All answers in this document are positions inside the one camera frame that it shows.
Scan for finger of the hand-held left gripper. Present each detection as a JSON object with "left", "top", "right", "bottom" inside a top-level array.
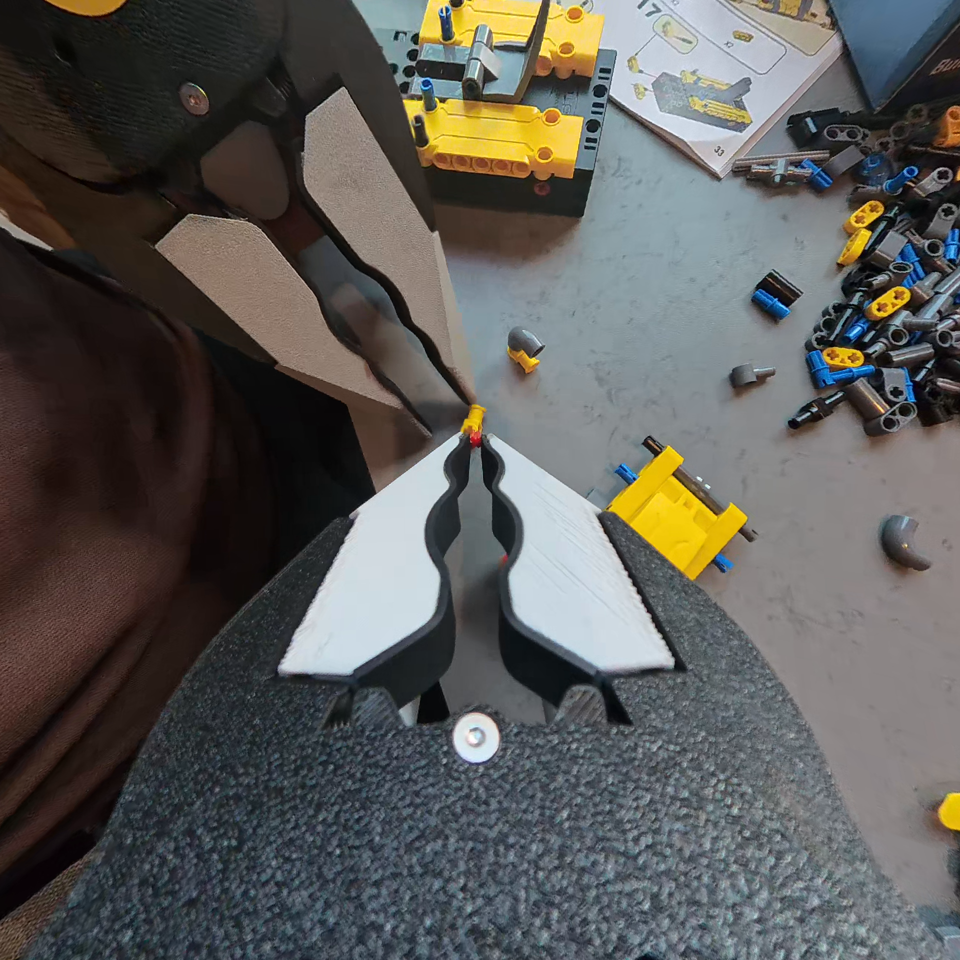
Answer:
[
  {"left": 155, "top": 210, "right": 462, "bottom": 438},
  {"left": 300, "top": 86, "right": 475, "bottom": 405}
]

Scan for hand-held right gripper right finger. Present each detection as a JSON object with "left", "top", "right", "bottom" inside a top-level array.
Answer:
[{"left": 480, "top": 435, "right": 679, "bottom": 679}]

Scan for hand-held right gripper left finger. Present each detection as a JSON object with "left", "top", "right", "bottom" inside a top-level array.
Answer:
[{"left": 279, "top": 435, "right": 469, "bottom": 684}]

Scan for yellow curved brick assembly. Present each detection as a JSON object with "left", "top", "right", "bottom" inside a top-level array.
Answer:
[{"left": 608, "top": 435, "right": 759, "bottom": 582}]

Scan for yellow and black brick assembly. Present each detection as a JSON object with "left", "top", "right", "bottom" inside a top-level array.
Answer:
[{"left": 383, "top": 0, "right": 616, "bottom": 219}]

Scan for pile of small brick parts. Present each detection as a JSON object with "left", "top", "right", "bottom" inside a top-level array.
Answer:
[{"left": 732, "top": 102, "right": 960, "bottom": 436}]

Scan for grey desk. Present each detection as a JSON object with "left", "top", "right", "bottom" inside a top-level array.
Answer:
[{"left": 353, "top": 0, "right": 960, "bottom": 931}]

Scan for person in brown shirt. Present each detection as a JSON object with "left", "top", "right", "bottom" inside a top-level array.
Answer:
[{"left": 0, "top": 225, "right": 279, "bottom": 886}]

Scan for black and blue pin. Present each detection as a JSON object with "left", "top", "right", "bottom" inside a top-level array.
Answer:
[{"left": 752, "top": 270, "right": 804, "bottom": 321}]

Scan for instruction booklet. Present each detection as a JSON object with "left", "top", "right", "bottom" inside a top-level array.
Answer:
[{"left": 578, "top": 0, "right": 849, "bottom": 178}]

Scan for blue cardboard kit box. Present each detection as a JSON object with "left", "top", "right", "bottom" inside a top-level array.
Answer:
[{"left": 828, "top": 0, "right": 960, "bottom": 114}]

